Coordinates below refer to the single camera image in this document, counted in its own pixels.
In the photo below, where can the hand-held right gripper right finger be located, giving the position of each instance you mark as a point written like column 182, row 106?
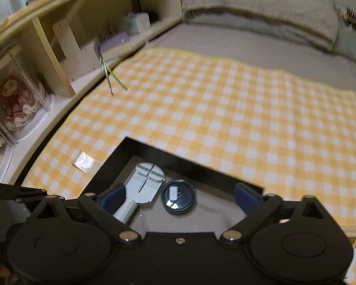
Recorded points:
column 247, row 199

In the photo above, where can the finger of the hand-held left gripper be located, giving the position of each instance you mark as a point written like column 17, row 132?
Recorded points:
column 12, row 191

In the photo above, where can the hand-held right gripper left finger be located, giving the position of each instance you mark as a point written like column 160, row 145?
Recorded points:
column 114, row 199

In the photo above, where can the white cylindrical object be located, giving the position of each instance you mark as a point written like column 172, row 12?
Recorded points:
column 126, row 210

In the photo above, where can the black box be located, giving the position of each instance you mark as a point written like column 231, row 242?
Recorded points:
column 195, row 172

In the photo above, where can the round black tin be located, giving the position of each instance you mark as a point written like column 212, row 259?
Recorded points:
column 184, row 205

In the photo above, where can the clear tape piece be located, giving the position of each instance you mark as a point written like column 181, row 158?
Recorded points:
column 84, row 161

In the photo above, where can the doll in pink dress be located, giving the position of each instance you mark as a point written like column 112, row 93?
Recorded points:
column 17, row 101

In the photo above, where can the yellow checkered cloth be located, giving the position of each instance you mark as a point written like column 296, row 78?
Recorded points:
column 225, row 109

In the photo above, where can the clear display case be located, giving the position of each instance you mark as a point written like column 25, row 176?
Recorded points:
column 32, row 74

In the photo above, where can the green ribbon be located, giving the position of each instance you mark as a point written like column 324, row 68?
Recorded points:
column 117, row 78

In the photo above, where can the beige stepped cardboard organizer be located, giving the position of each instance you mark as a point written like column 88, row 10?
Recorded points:
column 74, row 53

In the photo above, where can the wooden shelf unit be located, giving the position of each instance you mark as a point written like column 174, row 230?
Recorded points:
column 49, row 40

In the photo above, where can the bed with grey sheet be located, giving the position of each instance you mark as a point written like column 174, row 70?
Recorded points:
column 225, row 44

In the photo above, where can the purple box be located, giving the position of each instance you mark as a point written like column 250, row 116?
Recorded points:
column 115, row 42

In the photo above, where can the white box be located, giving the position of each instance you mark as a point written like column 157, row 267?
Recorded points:
column 136, row 23

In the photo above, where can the beige pillow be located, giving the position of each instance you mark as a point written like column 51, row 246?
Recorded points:
column 255, row 3

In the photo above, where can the printed poster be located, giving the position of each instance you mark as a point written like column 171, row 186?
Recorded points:
column 351, row 17

